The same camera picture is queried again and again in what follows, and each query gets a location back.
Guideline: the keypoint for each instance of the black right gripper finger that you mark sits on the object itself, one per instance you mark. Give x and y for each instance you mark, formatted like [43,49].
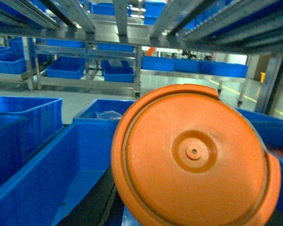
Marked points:
[102,206]

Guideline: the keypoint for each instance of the orange cylindrical cap 4680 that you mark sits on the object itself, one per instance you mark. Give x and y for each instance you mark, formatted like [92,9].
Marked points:
[182,157]

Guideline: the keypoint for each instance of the stainless steel shelf rack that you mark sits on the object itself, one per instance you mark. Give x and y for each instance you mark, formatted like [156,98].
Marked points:
[242,27]

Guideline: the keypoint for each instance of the blue bin in front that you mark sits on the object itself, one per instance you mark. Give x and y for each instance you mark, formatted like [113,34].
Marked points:
[55,180]

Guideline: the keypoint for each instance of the blue bin with plastic bag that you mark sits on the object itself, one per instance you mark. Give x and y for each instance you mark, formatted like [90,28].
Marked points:
[104,110]

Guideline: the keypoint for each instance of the blue bin at left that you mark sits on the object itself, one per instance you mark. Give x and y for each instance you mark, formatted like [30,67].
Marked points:
[26,123]

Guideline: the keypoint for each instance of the blue bin at right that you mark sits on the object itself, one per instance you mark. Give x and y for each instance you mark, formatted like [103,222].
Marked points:
[270,130]

